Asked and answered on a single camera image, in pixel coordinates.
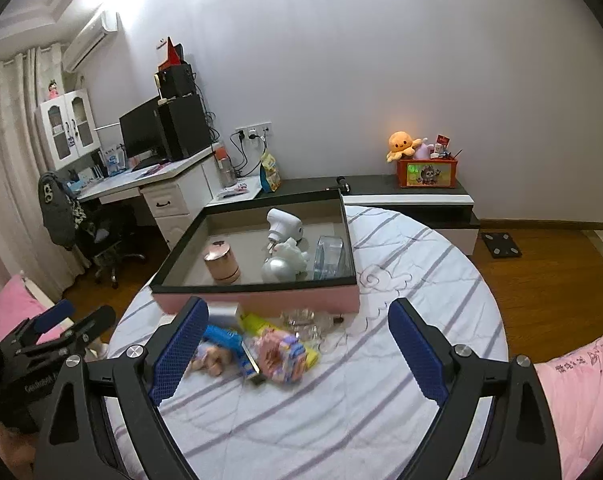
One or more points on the white plug device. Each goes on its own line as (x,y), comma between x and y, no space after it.
(284,225)

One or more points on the orange octopus plush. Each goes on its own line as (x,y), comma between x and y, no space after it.
(401,145)

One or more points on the round pink toy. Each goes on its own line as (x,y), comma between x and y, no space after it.
(272,357)

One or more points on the small doll figure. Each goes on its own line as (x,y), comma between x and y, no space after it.
(53,90)

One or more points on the white charger block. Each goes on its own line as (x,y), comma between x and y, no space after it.
(225,316)

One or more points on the clear glass dish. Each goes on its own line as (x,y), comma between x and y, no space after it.
(306,327)

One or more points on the white desk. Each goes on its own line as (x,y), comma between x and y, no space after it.
(196,187)

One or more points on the blue white box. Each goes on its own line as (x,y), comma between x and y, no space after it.
(115,161)

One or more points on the white wall outlet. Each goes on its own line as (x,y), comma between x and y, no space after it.
(254,130)

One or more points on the beige curtain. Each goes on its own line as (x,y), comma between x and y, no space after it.
(6,160)

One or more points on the pink box with black rim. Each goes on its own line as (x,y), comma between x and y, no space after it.
(291,300)

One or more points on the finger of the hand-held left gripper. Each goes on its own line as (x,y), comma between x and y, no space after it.
(56,314)
(93,326)

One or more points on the small doll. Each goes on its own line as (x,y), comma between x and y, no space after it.
(211,359)

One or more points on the white glass-door cabinet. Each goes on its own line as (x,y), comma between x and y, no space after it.
(68,125)

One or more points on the blue oblong case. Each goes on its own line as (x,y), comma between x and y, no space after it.
(224,340)

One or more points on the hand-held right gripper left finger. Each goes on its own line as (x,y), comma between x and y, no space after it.
(181,350)

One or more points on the pink bedding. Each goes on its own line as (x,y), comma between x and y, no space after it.
(16,302)

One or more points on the black speaker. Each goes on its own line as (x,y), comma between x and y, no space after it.
(179,81)

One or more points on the blue yellow snack bag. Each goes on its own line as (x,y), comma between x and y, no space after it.
(270,175)

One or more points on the small beige desk fan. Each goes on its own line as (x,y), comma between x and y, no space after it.
(158,85)

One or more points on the white air conditioner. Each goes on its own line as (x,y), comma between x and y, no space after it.
(88,40)

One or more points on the pastel block toy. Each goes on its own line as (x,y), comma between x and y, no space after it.
(305,352)

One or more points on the black floor scale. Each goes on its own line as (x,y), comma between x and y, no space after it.
(501,245)

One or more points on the black office chair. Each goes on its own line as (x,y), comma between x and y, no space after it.
(106,235)

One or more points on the black computer tower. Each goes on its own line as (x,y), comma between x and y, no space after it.
(184,125)

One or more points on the rose gold cylinder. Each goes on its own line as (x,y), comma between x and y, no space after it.
(221,265)

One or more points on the pink embroidered blanket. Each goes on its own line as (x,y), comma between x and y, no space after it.
(581,395)

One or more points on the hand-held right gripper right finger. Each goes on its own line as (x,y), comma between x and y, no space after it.
(416,355)

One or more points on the black white low cabinet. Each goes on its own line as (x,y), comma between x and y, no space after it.
(406,191)

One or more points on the pink plush toy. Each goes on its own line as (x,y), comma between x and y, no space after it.
(424,151)

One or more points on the red storage box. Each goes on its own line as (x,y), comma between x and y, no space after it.
(426,174)

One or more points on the red card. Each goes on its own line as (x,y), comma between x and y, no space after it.
(443,141)

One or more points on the grey jacket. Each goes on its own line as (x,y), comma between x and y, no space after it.
(56,210)

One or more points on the white figurine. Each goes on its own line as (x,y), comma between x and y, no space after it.
(294,255)

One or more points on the clear plastic box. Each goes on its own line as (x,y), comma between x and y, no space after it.
(329,257)

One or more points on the clear water bottle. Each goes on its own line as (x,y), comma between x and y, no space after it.
(226,170)

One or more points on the black monitor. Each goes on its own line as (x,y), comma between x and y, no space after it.
(141,130)

